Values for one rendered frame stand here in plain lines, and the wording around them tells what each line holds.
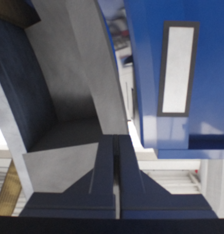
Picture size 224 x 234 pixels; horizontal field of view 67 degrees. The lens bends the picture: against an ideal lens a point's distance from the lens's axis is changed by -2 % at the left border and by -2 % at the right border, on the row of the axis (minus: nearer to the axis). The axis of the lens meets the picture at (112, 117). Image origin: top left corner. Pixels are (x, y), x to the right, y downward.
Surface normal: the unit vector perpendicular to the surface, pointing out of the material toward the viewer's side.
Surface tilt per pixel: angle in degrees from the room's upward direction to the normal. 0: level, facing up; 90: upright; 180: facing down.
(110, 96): 90
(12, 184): 106
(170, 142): 90
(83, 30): 90
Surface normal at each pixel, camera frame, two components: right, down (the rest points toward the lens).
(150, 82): 0.00, 0.27
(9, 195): 0.23, -0.02
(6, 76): 0.96, -0.26
